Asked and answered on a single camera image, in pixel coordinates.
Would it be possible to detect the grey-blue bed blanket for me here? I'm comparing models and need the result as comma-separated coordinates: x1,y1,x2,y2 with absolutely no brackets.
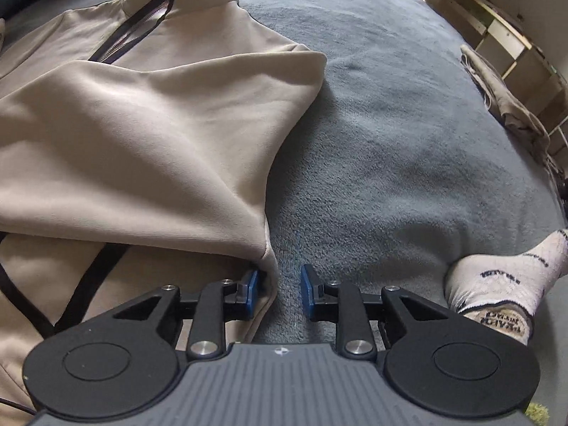
2,0,563,342

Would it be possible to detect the folded beige garment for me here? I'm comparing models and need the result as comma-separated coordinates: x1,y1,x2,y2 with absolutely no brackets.
460,44,565,177

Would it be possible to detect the white printed sock foot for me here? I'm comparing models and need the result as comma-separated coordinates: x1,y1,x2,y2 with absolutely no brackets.
444,229,567,344

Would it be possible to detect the beige zip hoodie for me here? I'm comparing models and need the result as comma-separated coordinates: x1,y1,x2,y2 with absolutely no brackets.
1,0,326,425

